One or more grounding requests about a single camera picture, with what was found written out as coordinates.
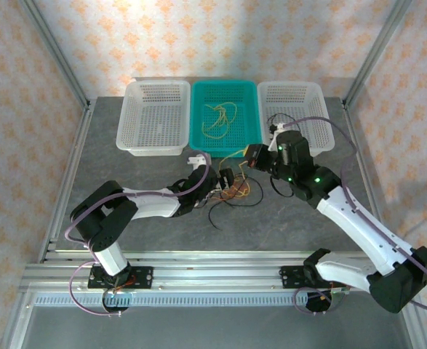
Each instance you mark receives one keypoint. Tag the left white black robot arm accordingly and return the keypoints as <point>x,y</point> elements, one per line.
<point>151,207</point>

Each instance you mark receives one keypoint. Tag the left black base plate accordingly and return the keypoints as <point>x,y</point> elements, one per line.
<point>142,278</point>

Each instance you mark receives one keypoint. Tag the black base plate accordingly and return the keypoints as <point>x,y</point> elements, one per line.
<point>289,277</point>
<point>142,278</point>

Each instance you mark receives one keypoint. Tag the small circuit board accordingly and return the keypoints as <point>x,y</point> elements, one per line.
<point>340,289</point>
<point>115,293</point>

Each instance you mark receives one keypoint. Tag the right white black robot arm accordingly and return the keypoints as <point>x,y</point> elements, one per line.
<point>362,232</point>

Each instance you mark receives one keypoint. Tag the aluminium frame post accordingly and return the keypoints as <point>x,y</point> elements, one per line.
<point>377,51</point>
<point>56,51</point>

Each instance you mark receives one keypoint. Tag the white perforated plastic basket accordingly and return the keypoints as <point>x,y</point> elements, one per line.
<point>144,116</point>
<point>293,98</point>

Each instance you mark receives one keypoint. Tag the teal perforated plastic basket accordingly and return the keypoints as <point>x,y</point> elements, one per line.
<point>246,120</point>

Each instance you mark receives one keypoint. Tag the aluminium table side rail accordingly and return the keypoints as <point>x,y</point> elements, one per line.
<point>367,181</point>
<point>68,181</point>

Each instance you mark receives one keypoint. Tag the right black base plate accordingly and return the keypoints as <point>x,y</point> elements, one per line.
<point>289,277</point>

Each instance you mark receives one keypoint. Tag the aluminium mounting rail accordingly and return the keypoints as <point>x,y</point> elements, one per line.
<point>216,276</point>

